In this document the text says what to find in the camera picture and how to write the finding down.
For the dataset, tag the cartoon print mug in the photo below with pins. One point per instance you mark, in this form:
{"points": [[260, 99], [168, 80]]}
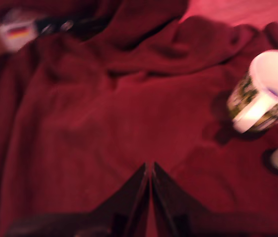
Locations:
{"points": [[277, 74]]}

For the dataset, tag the dark red fleece cloth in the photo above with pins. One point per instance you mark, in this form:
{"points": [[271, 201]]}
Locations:
{"points": [[104, 111]]}

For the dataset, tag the dark box with flag print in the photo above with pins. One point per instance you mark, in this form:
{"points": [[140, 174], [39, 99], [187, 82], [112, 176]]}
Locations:
{"points": [[18, 34]]}

